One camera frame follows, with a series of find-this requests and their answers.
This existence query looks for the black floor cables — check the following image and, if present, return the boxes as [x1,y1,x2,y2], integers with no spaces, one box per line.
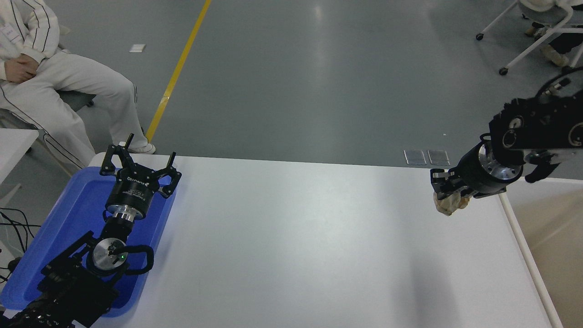
[0,207,41,256]

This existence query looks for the tan paper ball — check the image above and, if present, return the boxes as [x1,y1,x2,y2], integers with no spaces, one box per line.
[434,189,470,216]

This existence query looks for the white wheeled chair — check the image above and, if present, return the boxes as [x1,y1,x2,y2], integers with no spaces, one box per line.
[476,0,583,76]

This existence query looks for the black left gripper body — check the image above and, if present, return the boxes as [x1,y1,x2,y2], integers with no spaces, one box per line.
[105,169,160,215]

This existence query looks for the black cable plug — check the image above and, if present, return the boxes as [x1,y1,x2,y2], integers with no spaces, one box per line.
[0,256,21,281]

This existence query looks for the seated person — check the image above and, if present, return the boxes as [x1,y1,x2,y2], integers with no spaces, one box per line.
[0,0,156,170]

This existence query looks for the small white side table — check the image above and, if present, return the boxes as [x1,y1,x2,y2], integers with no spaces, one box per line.
[0,129,39,205]

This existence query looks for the person on wheeled chair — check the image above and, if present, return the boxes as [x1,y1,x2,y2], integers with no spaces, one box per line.
[519,0,583,68]

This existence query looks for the person's hand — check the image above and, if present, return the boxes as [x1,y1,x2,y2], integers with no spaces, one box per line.
[5,55,41,84]

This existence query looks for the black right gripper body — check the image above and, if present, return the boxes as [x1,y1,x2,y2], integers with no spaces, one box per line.
[455,146,501,198]

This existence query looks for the large pale bin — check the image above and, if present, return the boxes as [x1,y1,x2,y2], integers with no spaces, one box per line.
[496,175,583,328]

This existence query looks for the blue plastic tray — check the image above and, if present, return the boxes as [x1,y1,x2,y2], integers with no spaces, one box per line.
[0,166,178,318]

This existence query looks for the grey seat chair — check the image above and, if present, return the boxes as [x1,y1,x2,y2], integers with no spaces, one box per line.
[0,90,96,178]

